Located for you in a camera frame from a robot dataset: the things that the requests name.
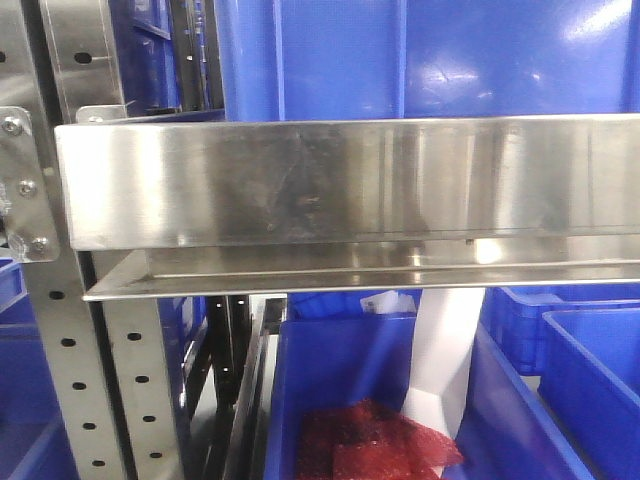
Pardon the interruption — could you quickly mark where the large blue bin upper shelf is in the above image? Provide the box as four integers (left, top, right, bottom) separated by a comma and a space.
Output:
214, 1, 639, 121

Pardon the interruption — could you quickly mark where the perforated steel shelf upright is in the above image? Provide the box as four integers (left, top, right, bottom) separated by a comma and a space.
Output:
1, 1, 185, 479

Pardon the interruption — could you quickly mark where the blue bin with red mesh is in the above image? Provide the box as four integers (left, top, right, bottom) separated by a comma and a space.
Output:
264, 315, 592, 479

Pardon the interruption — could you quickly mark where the white paper sheet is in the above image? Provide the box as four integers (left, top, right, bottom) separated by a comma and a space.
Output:
360, 288, 487, 479

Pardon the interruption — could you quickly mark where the red mesh bag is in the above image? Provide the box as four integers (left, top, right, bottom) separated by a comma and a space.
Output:
295, 399, 464, 479

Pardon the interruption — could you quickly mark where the blue bin lower right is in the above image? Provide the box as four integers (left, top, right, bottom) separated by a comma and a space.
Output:
480, 284, 639, 479

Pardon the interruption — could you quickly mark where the blue bin far left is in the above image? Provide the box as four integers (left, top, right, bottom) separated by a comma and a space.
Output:
1, 258, 78, 479

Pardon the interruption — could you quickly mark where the stainless steel shelf rail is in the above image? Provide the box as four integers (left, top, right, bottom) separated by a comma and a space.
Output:
55, 114, 639, 301

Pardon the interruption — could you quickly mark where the steel mounting bracket with screws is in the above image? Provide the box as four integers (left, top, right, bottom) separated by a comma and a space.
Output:
1, 106, 60, 263

